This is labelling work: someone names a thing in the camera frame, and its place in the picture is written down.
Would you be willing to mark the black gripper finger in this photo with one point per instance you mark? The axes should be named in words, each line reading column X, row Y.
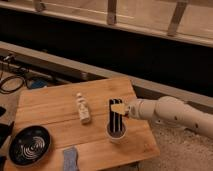
column 111, row 120

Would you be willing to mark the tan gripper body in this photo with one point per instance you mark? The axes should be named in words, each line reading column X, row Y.
column 120, row 108

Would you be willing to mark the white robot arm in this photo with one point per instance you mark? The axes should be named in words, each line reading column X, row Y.
column 169, row 109

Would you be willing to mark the white ceramic cup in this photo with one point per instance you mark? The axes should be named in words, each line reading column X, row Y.
column 117, row 136

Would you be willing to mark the small white bottle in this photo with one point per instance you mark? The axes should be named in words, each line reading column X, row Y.
column 83, row 109

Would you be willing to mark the wooden table board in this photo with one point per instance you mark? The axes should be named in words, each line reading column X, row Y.
column 55, row 108

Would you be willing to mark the blue grey sponge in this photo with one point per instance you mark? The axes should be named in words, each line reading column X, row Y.
column 70, row 159

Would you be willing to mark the blue object on floor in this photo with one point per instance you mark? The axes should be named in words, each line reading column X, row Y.
column 38, row 83

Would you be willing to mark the black patterned plate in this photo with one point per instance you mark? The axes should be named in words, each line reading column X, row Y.
column 29, row 145

